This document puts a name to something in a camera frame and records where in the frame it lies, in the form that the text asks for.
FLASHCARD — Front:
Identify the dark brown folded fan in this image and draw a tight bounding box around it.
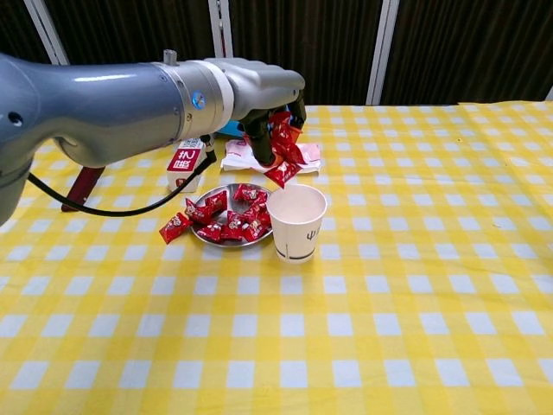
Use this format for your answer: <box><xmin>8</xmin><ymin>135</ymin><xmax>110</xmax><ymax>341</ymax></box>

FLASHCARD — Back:
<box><xmin>60</xmin><ymin>166</ymin><xmax>107</xmax><ymax>213</ymax></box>

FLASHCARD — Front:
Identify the round metal plate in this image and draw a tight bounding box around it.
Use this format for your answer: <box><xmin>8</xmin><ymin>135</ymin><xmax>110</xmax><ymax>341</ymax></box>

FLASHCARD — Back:
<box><xmin>189</xmin><ymin>182</ymin><xmax>275</xmax><ymax>248</ymax></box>

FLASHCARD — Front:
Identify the pink wet wipes pack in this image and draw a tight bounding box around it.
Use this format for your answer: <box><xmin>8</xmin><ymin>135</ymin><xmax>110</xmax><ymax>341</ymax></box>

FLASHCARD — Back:
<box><xmin>219</xmin><ymin>138</ymin><xmax>324</xmax><ymax>176</ymax></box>

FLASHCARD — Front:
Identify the white paper cup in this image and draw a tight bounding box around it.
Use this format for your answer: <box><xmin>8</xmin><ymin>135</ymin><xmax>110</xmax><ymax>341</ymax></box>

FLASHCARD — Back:
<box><xmin>265</xmin><ymin>183</ymin><xmax>328</xmax><ymax>265</ymax></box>

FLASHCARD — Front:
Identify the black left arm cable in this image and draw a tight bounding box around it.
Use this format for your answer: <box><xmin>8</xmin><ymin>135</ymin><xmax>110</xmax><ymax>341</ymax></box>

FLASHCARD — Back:
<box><xmin>28</xmin><ymin>134</ymin><xmax>218</xmax><ymax>217</ymax></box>

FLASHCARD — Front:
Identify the black pleated curtain panel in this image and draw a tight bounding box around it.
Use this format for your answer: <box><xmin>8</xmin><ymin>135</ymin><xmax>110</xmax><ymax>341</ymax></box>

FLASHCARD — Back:
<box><xmin>379</xmin><ymin>0</ymin><xmax>553</xmax><ymax>106</ymax></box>
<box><xmin>42</xmin><ymin>0</ymin><xmax>224</xmax><ymax>66</ymax></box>
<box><xmin>228</xmin><ymin>0</ymin><xmax>384</xmax><ymax>106</ymax></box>
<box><xmin>0</xmin><ymin>0</ymin><xmax>57</xmax><ymax>66</ymax></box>

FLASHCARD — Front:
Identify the red white toothpaste box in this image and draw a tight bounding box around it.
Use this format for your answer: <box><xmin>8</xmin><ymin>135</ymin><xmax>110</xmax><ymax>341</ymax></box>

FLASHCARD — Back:
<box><xmin>166</xmin><ymin>137</ymin><xmax>207</xmax><ymax>195</ymax></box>

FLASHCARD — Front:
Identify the yellow white checked tablecloth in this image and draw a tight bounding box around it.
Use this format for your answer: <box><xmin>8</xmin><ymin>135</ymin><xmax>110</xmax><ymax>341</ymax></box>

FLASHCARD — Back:
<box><xmin>0</xmin><ymin>101</ymin><xmax>553</xmax><ymax>415</ymax></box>

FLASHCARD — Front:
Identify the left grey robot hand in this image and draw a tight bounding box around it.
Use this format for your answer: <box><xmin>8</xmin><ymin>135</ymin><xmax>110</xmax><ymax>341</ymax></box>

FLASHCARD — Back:
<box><xmin>224</xmin><ymin>58</ymin><xmax>308</xmax><ymax>168</ymax></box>

